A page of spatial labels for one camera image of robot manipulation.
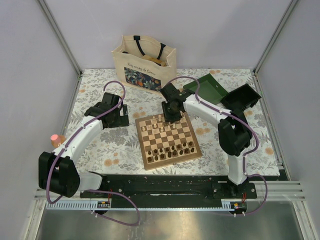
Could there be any green open box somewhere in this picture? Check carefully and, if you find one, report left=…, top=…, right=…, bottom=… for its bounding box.
left=198, top=73, right=228, bottom=105

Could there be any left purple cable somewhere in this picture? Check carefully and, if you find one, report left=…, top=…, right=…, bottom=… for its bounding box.
left=46, top=80, right=141, bottom=227

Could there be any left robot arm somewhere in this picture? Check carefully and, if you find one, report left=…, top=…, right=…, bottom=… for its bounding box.
left=38, top=92, right=129, bottom=198

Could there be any beige printed tote bag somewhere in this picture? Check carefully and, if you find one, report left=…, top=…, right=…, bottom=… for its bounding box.
left=112, top=35, right=177, bottom=94

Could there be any wooden chess board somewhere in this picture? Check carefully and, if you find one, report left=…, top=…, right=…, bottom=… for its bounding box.
left=135, top=112, right=202, bottom=171

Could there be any purple cable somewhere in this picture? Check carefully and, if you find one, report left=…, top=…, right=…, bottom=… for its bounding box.
left=46, top=80, right=141, bottom=227
left=166, top=76, right=269, bottom=217

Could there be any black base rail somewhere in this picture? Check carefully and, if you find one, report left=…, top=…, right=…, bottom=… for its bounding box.
left=80, top=174, right=257, bottom=209

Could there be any black plastic bin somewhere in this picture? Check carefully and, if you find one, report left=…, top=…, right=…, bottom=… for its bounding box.
left=220, top=83, right=262, bottom=112

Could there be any floral table mat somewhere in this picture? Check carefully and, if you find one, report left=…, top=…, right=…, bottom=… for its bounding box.
left=65, top=69, right=279, bottom=176

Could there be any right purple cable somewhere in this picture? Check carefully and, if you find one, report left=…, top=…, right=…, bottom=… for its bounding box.
left=166, top=76, right=269, bottom=217

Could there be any pink capped bottle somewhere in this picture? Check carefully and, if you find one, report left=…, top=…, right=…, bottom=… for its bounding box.
left=50, top=134, right=66, bottom=148

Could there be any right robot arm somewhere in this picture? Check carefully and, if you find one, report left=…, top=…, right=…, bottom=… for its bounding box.
left=160, top=83, right=259, bottom=198

